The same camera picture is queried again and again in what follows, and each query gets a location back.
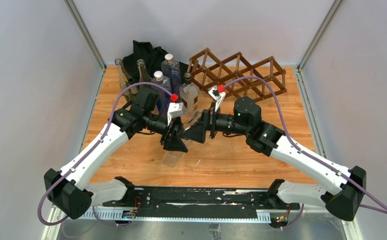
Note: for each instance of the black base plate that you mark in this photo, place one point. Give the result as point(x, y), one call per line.
point(200, 202)

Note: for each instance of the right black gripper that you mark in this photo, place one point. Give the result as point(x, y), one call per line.
point(197, 131)

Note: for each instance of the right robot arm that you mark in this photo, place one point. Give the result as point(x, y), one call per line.
point(339, 189)

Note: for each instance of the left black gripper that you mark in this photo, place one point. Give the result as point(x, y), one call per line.
point(175, 143)

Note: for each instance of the black crumpled cloth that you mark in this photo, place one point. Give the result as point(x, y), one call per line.
point(153, 57)

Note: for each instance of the blue bottle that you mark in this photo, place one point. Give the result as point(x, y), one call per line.
point(171, 69)
point(164, 99)

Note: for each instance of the clear bottle with dark label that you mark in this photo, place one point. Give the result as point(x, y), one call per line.
point(144, 76)

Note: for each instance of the brown wooden wine rack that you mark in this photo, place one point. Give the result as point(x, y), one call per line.
point(208, 71)

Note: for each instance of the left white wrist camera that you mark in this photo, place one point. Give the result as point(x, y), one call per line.
point(175, 109)

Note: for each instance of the aluminium frame rail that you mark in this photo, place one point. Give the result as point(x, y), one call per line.
point(75, 202)

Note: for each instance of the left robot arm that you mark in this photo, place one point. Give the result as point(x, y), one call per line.
point(121, 126)

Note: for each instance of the clear bottle black cap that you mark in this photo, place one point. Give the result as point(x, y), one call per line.
point(189, 94)

